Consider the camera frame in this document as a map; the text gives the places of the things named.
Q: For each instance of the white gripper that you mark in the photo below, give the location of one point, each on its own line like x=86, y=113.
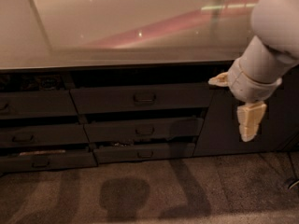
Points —
x=246, y=84

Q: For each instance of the grey drawer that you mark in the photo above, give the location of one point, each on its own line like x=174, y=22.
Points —
x=49, y=161
x=136, y=98
x=150, y=152
x=45, y=135
x=143, y=129
x=36, y=104

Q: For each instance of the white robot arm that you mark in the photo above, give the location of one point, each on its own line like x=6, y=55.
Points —
x=257, y=73

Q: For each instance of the dark items in left drawer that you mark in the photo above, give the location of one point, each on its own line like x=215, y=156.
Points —
x=19, y=82

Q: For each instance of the grey cabinet door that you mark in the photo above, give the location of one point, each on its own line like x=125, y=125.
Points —
x=279, y=129

